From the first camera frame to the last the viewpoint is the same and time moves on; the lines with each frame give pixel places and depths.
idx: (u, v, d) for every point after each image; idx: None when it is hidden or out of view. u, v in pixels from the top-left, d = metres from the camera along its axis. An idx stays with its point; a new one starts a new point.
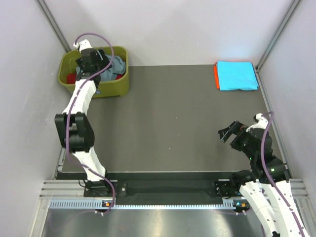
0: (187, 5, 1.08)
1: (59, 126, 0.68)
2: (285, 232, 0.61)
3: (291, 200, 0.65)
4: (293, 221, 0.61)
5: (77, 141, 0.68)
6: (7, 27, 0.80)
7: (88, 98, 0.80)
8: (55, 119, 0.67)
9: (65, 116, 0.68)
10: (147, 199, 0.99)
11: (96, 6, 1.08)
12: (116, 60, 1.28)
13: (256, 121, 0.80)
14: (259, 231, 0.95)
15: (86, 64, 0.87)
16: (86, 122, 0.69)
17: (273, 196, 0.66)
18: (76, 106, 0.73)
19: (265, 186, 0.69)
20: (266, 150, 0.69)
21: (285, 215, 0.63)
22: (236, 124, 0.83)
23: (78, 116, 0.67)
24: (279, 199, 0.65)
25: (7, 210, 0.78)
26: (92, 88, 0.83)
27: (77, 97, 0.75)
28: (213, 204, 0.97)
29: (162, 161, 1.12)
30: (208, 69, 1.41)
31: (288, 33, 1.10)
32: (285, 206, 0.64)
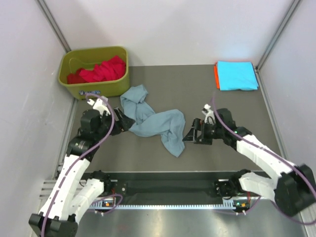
0: (187, 6, 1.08)
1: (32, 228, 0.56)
2: (270, 169, 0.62)
3: (259, 143, 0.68)
4: (272, 158, 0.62)
5: None
6: (7, 27, 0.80)
7: (74, 185, 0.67)
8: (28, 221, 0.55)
9: (41, 217, 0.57)
10: (146, 200, 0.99)
11: (97, 7, 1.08)
12: (181, 129, 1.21)
13: (207, 111, 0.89)
14: (258, 231, 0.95)
15: (85, 130, 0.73)
16: (64, 227, 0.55)
17: (246, 148, 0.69)
18: (57, 203, 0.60)
19: (238, 147, 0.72)
20: (229, 123, 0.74)
21: (260, 155, 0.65)
22: (196, 121, 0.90)
23: (55, 222, 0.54)
24: (250, 146, 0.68)
25: (7, 210, 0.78)
26: (84, 167, 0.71)
27: (60, 190, 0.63)
28: (213, 204, 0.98)
29: (161, 160, 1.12)
30: (208, 69, 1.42)
31: (288, 33, 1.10)
32: (256, 149, 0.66)
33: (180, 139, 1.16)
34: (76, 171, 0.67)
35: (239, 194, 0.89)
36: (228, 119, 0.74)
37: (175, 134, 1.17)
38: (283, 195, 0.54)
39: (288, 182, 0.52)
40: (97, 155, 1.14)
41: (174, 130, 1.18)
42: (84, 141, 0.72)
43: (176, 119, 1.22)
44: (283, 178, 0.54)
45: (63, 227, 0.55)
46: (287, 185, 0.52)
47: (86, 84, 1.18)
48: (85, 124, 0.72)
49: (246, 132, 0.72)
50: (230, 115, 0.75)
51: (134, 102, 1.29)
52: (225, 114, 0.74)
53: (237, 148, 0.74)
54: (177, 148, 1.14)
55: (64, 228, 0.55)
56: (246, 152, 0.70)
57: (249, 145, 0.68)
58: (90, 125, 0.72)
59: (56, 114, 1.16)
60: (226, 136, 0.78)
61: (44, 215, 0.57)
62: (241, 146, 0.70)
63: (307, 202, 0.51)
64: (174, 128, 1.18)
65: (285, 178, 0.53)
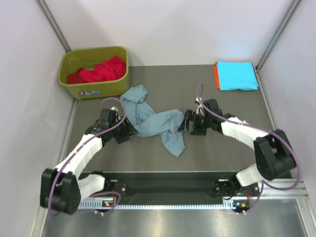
0: (187, 6, 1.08)
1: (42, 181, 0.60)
2: (249, 138, 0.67)
3: (237, 120, 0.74)
4: (249, 128, 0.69)
5: (57, 203, 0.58)
6: (7, 27, 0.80)
7: (87, 158, 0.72)
8: (43, 174, 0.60)
9: (54, 173, 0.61)
10: (147, 199, 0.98)
11: (97, 7, 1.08)
12: (181, 129, 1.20)
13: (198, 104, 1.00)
14: (258, 231, 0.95)
15: (102, 120, 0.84)
16: (74, 186, 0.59)
17: (229, 127, 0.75)
18: (71, 163, 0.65)
19: (224, 129, 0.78)
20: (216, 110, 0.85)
21: (241, 129, 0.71)
22: (188, 112, 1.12)
23: (67, 177, 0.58)
24: (232, 124, 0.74)
25: (7, 210, 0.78)
26: (97, 146, 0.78)
27: (77, 153, 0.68)
28: (213, 204, 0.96)
29: (161, 160, 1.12)
30: (208, 69, 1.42)
31: (288, 33, 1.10)
32: (236, 125, 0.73)
33: (180, 140, 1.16)
34: (92, 144, 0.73)
35: (238, 193, 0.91)
36: (215, 107, 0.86)
37: (174, 134, 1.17)
38: (260, 158, 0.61)
39: (262, 143, 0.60)
40: (98, 155, 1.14)
41: (174, 129, 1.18)
42: (100, 128, 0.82)
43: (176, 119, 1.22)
44: (258, 140, 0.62)
45: (73, 185, 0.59)
46: (262, 145, 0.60)
47: (85, 84, 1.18)
48: (104, 114, 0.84)
49: (229, 116, 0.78)
50: (216, 104, 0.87)
51: (134, 102, 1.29)
52: (212, 103, 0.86)
53: (223, 131, 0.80)
54: (177, 148, 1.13)
55: (73, 187, 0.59)
56: (230, 132, 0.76)
57: (231, 123, 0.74)
58: (107, 115, 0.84)
59: (56, 114, 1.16)
60: (214, 122, 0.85)
61: (57, 171, 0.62)
62: (225, 126, 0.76)
63: (288, 166, 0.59)
64: (174, 127, 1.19)
65: (259, 139, 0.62)
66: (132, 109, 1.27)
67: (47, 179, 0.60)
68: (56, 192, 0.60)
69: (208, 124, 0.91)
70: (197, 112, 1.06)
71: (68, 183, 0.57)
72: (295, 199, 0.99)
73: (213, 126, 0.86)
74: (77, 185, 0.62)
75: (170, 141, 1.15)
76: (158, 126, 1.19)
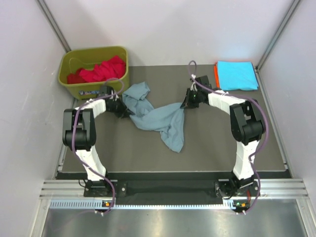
0: (187, 6, 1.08)
1: (65, 118, 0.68)
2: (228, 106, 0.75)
3: (221, 92, 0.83)
4: (230, 98, 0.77)
5: (79, 135, 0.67)
6: (6, 27, 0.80)
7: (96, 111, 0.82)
8: (65, 110, 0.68)
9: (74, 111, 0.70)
10: (147, 200, 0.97)
11: (97, 7, 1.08)
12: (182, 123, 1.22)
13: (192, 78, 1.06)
14: (258, 230, 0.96)
15: (102, 94, 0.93)
16: (93, 118, 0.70)
17: (215, 98, 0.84)
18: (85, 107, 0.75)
19: (211, 100, 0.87)
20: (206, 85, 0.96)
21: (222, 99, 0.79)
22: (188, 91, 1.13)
23: (87, 110, 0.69)
24: (217, 95, 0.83)
25: (7, 210, 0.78)
26: (102, 107, 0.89)
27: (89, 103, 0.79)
28: (213, 204, 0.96)
29: (162, 160, 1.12)
30: (208, 69, 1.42)
31: (288, 33, 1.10)
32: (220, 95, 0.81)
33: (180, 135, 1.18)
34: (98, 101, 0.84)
35: (238, 194, 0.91)
36: (205, 82, 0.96)
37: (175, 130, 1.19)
38: (234, 121, 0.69)
39: (236, 109, 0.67)
40: (98, 155, 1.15)
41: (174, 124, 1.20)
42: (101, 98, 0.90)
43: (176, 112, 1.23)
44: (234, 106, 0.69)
45: (92, 117, 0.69)
46: (235, 110, 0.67)
47: (85, 84, 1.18)
48: (103, 89, 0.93)
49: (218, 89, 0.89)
50: (207, 80, 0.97)
51: (136, 99, 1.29)
52: (203, 78, 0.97)
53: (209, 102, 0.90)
54: (177, 143, 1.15)
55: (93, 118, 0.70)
56: (215, 102, 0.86)
57: (216, 94, 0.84)
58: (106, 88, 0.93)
59: (56, 114, 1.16)
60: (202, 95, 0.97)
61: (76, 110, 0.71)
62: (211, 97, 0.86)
63: (256, 131, 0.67)
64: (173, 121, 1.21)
65: (235, 105, 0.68)
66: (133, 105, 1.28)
67: (69, 116, 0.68)
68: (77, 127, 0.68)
69: (199, 98, 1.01)
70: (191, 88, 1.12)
71: (90, 112, 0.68)
72: (295, 199, 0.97)
73: (202, 98, 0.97)
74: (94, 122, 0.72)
75: (170, 137, 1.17)
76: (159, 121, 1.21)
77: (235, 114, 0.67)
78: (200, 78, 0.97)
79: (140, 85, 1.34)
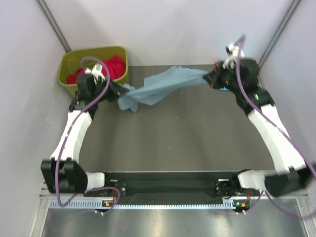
0: (187, 6, 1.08)
1: (44, 173, 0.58)
2: (279, 160, 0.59)
3: (275, 121, 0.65)
4: (284, 141, 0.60)
5: (65, 189, 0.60)
6: (7, 28, 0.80)
7: (80, 137, 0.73)
8: (41, 167, 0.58)
9: (53, 163, 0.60)
10: (146, 200, 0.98)
11: (97, 7, 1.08)
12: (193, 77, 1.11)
13: (231, 52, 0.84)
14: (258, 231, 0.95)
15: (82, 91, 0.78)
16: (76, 169, 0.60)
17: (261, 122, 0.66)
18: (67, 148, 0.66)
19: (253, 115, 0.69)
20: (252, 81, 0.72)
21: (275, 139, 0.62)
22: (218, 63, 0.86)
23: (67, 164, 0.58)
24: (266, 123, 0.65)
25: (7, 209, 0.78)
26: (87, 121, 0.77)
27: (69, 137, 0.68)
28: (213, 204, 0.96)
29: (162, 161, 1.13)
30: (208, 69, 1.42)
31: (288, 33, 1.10)
32: (271, 127, 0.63)
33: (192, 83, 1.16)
34: (81, 121, 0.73)
35: (238, 193, 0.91)
36: (252, 77, 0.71)
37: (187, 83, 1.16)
38: (279, 180, 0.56)
39: (292, 178, 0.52)
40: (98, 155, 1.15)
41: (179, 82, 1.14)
42: (84, 101, 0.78)
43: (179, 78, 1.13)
44: (291, 173, 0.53)
45: (75, 169, 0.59)
46: (291, 181, 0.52)
47: None
48: (83, 85, 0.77)
49: (268, 102, 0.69)
50: (256, 74, 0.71)
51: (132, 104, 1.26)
52: (252, 69, 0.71)
53: (249, 114, 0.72)
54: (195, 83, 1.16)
55: (76, 171, 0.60)
56: (257, 124, 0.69)
57: (264, 120, 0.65)
58: (85, 85, 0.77)
59: (56, 114, 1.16)
60: (243, 98, 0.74)
61: (55, 160, 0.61)
62: (256, 117, 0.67)
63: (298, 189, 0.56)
64: (178, 80, 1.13)
65: (293, 174, 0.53)
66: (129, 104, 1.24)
67: (49, 172, 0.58)
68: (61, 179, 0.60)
69: (235, 89, 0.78)
70: (227, 61, 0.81)
71: (71, 169, 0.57)
72: (295, 199, 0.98)
73: (238, 98, 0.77)
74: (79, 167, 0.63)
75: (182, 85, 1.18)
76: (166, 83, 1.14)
77: (287, 181, 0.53)
78: (249, 71, 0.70)
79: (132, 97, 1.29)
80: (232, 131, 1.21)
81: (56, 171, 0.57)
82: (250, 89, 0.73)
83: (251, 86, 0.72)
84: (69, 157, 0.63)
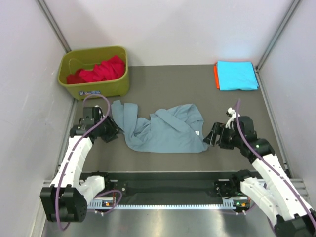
0: (187, 6, 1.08)
1: (43, 201, 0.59)
2: (282, 203, 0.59)
3: (279, 170, 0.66)
4: (286, 187, 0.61)
5: (66, 215, 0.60)
6: (7, 27, 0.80)
7: (80, 162, 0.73)
8: (41, 194, 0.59)
9: (53, 189, 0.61)
10: (146, 200, 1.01)
11: (97, 7, 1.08)
12: (198, 120, 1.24)
13: (230, 115, 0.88)
14: (258, 231, 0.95)
15: (86, 117, 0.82)
16: (77, 197, 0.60)
17: (263, 170, 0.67)
18: (67, 175, 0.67)
19: (255, 163, 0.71)
20: (250, 133, 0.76)
21: (278, 186, 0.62)
22: (216, 125, 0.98)
23: (68, 191, 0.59)
24: (269, 171, 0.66)
25: (7, 209, 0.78)
26: (88, 145, 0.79)
27: (69, 163, 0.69)
28: (215, 204, 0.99)
29: (159, 162, 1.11)
30: (208, 69, 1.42)
31: (288, 33, 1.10)
32: (274, 175, 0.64)
33: (193, 120, 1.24)
34: (81, 146, 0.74)
35: (238, 193, 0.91)
36: (249, 129, 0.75)
37: (188, 119, 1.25)
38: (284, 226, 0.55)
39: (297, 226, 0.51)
40: (98, 155, 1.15)
41: (184, 130, 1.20)
42: (85, 126, 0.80)
43: (187, 144, 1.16)
44: (295, 220, 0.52)
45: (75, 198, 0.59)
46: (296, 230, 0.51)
47: (85, 84, 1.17)
48: (87, 112, 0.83)
49: (269, 150, 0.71)
50: (252, 126, 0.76)
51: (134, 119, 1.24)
52: (246, 123, 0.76)
53: (253, 164, 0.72)
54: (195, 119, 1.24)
55: (77, 199, 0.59)
56: (260, 171, 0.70)
57: (268, 169, 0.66)
58: (91, 113, 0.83)
59: (56, 114, 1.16)
60: (245, 146, 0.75)
61: (56, 187, 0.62)
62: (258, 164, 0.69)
63: None
64: (184, 133, 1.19)
65: (296, 220, 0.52)
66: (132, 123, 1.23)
67: (49, 200, 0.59)
68: (61, 206, 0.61)
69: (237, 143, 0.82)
70: (227, 125, 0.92)
71: (71, 198, 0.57)
72: None
73: (242, 150, 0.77)
74: (80, 194, 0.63)
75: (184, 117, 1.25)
76: (171, 130, 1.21)
77: (293, 231, 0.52)
78: (244, 125, 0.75)
79: (130, 107, 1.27)
80: None
81: (56, 199, 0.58)
82: (250, 138, 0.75)
83: (250, 138, 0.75)
84: (69, 184, 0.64)
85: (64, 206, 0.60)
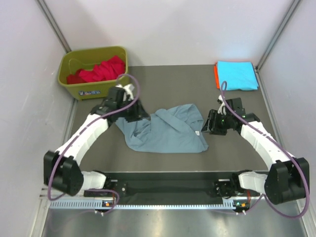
0: (187, 6, 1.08)
1: (45, 163, 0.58)
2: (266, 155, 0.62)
3: (262, 130, 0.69)
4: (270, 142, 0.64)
5: (59, 185, 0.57)
6: (7, 28, 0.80)
7: (91, 139, 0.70)
8: (45, 156, 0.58)
9: (56, 156, 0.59)
10: (147, 199, 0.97)
11: (97, 7, 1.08)
12: (197, 121, 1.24)
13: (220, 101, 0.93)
14: (258, 231, 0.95)
15: (109, 99, 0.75)
16: (75, 170, 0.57)
17: (249, 133, 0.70)
18: (73, 146, 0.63)
19: (242, 130, 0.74)
20: (239, 109, 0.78)
21: (262, 142, 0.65)
22: (212, 112, 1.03)
23: (68, 162, 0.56)
24: (254, 132, 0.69)
25: (7, 210, 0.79)
26: (102, 127, 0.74)
27: (79, 136, 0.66)
28: (214, 204, 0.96)
29: (164, 161, 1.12)
30: (208, 69, 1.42)
31: (288, 33, 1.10)
32: (257, 134, 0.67)
33: (194, 120, 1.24)
34: (96, 125, 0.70)
35: (238, 194, 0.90)
36: (238, 105, 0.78)
37: (189, 119, 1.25)
38: (272, 179, 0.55)
39: (281, 170, 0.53)
40: (98, 155, 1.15)
41: (184, 130, 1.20)
42: (106, 108, 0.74)
43: (189, 144, 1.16)
44: (277, 164, 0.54)
45: (73, 170, 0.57)
46: (279, 172, 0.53)
47: (85, 84, 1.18)
48: (111, 93, 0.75)
49: (254, 118, 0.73)
50: (240, 102, 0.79)
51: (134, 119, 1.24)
52: (235, 100, 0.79)
53: (241, 133, 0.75)
54: (195, 118, 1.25)
55: (74, 171, 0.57)
56: (248, 137, 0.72)
57: (253, 131, 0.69)
58: (116, 96, 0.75)
59: (56, 114, 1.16)
60: (234, 119, 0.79)
61: (59, 154, 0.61)
62: (245, 129, 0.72)
63: (296, 194, 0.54)
64: (184, 133, 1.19)
65: (278, 164, 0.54)
66: (132, 123, 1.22)
67: (49, 164, 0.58)
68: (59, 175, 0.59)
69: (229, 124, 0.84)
70: (219, 110, 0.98)
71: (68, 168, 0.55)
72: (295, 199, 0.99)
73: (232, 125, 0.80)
74: (79, 170, 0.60)
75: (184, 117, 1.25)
76: (171, 131, 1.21)
77: (276, 175, 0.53)
78: (232, 101, 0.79)
79: None
80: (232, 130, 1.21)
81: (55, 165, 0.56)
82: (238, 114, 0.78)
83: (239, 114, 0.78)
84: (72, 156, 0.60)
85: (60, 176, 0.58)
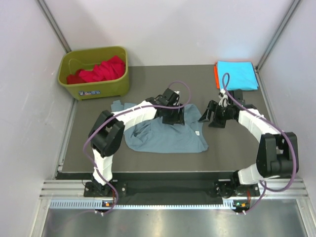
0: (187, 6, 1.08)
1: (99, 119, 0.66)
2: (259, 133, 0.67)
3: (257, 112, 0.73)
4: (262, 122, 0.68)
5: (98, 141, 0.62)
6: (6, 27, 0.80)
7: (138, 120, 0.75)
8: (102, 112, 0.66)
9: (110, 115, 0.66)
10: (147, 199, 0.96)
11: (97, 7, 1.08)
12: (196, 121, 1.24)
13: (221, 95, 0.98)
14: (258, 231, 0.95)
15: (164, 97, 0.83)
16: (119, 134, 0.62)
17: (245, 117, 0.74)
18: (126, 116, 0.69)
19: (239, 116, 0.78)
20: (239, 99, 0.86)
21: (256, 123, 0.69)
22: (212, 102, 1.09)
23: (119, 124, 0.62)
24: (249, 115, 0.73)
25: (7, 210, 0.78)
26: (149, 116, 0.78)
27: (133, 111, 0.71)
28: (213, 204, 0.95)
29: (165, 161, 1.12)
30: (208, 69, 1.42)
31: (288, 33, 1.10)
32: (253, 116, 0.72)
33: (193, 120, 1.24)
34: (144, 111, 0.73)
35: (238, 193, 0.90)
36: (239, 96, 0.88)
37: (189, 120, 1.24)
38: (262, 151, 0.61)
39: (268, 139, 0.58)
40: None
41: (185, 131, 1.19)
42: (160, 102, 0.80)
43: (189, 144, 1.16)
44: (266, 136, 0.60)
45: (119, 134, 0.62)
46: (267, 141, 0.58)
47: (85, 84, 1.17)
48: (168, 93, 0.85)
49: (251, 106, 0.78)
50: (240, 94, 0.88)
51: None
52: (236, 92, 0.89)
53: (238, 119, 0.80)
54: (193, 118, 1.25)
55: (119, 135, 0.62)
56: (245, 121, 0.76)
57: (249, 114, 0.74)
58: (171, 95, 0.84)
59: (57, 114, 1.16)
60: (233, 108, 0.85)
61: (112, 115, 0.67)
62: (242, 114, 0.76)
63: (284, 168, 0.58)
64: (185, 134, 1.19)
65: (267, 135, 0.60)
66: None
67: (101, 120, 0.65)
68: (103, 134, 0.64)
69: (228, 114, 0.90)
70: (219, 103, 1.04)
71: (116, 129, 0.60)
72: (295, 199, 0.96)
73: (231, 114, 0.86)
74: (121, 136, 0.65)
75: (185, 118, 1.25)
76: (172, 132, 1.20)
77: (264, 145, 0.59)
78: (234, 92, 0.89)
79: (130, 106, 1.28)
80: (232, 131, 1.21)
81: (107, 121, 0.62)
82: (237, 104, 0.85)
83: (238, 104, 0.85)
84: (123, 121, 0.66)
85: (103, 136, 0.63)
